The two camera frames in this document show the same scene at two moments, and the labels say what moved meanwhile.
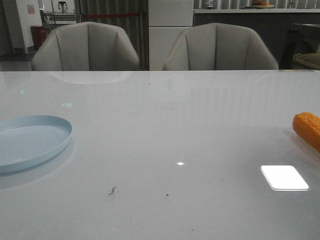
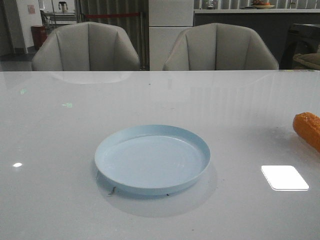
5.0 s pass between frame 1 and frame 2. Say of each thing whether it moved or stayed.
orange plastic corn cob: stayed
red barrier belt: stayed
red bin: stayed
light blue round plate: moved
